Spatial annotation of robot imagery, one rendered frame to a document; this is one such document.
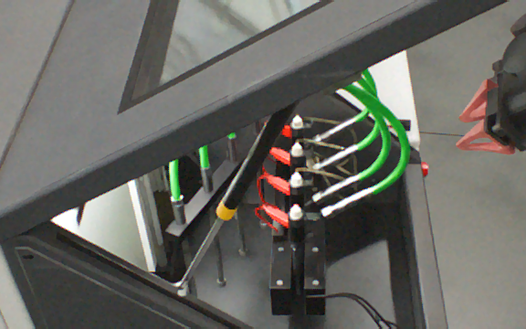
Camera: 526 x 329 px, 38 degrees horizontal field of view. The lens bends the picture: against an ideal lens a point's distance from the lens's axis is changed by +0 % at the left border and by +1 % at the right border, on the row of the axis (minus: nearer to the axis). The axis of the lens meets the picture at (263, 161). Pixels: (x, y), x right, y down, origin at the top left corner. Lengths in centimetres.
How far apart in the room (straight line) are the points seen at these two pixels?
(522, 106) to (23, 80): 65
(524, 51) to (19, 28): 67
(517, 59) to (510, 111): 10
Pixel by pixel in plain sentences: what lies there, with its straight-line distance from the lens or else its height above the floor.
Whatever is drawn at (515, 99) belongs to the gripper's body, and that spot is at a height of 142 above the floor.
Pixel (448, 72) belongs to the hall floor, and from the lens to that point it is 356.
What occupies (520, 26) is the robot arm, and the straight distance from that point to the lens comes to 123.
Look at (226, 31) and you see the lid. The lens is 82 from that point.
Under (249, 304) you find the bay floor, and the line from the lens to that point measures 155.
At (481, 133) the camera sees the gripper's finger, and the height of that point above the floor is 138.
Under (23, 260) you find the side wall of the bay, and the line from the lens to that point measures 92.
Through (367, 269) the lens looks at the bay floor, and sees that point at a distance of 160.
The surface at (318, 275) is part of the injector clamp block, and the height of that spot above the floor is 98.
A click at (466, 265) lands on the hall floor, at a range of 274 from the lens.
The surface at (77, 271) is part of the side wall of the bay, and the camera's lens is 91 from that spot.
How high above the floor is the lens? 206
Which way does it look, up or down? 42 degrees down
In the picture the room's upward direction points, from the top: 4 degrees counter-clockwise
